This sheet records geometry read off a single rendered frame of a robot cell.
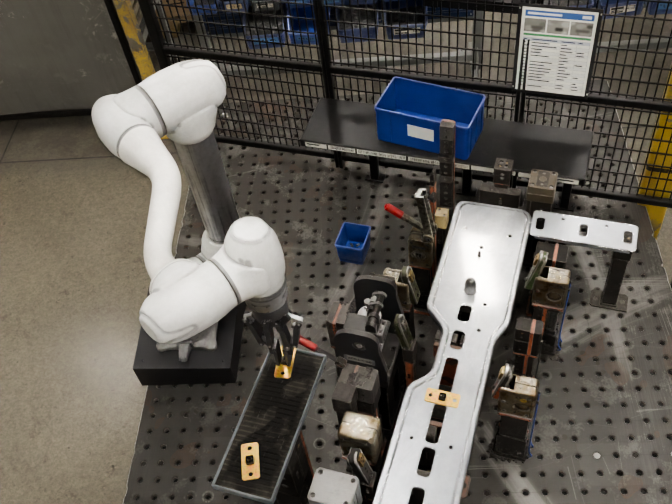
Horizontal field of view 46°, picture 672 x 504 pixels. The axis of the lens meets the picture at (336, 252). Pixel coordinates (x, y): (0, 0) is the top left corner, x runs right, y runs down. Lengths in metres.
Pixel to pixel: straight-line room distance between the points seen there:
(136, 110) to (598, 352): 1.47
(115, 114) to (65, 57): 2.39
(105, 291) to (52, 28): 1.30
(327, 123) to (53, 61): 1.99
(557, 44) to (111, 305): 2.23
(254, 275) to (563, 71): 1.32
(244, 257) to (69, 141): 3.18
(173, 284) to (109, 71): 2.86
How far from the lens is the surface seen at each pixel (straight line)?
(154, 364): 2.40
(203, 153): 1.99
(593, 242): 2.30
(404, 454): 1.90
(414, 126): 2.43
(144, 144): 1.76
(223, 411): 2.37
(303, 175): 2.92
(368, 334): 1.85
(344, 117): 2.62
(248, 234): 1.42
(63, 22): 4.09
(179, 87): 1.87
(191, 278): 1.44
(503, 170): 2.35
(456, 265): 2.20
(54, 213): 4.16
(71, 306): 3.72
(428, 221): 2.14
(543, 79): 2.47
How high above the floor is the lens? 2.72
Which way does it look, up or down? 50 degrees down
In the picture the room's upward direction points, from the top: 9 degrees counter-clockwise
